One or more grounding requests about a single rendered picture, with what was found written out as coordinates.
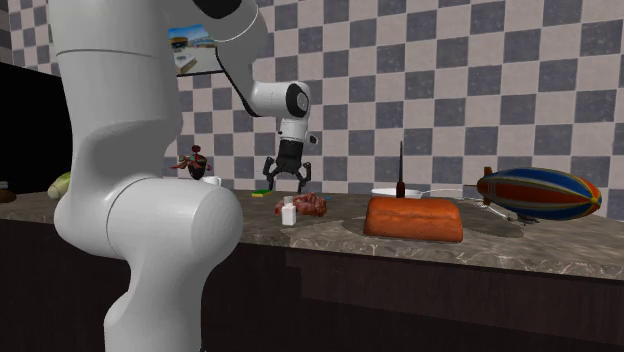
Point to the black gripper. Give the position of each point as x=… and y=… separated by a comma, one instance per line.
x=290, y=157

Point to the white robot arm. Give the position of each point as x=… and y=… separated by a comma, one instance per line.
x=146, y=146

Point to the green yellow sponge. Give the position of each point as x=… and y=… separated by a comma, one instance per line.
x=262, y=193

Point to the reddish brown lumpy food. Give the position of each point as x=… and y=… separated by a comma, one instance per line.
x=309, y=204

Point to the small white bottle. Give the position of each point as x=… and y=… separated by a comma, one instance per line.
x=288, y=212

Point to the white cup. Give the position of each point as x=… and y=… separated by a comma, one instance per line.
x=213, y=181

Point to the thin dark bottle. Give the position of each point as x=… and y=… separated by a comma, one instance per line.
x=400, y=175

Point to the orange bread loaf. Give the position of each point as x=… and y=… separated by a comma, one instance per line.
x=414, y=218

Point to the dark kitchen counter cabinet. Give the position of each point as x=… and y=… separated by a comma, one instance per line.
x=438, y=302

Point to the pale green cabbage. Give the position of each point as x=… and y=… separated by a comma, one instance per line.
x=59, y=186

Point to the red blue striped toy blimp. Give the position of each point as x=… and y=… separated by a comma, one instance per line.
x=538, y=192

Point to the black appliance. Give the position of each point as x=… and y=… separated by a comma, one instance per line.
x=29, y=131

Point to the framed wall picture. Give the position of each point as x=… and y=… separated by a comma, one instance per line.
x=192, y=51

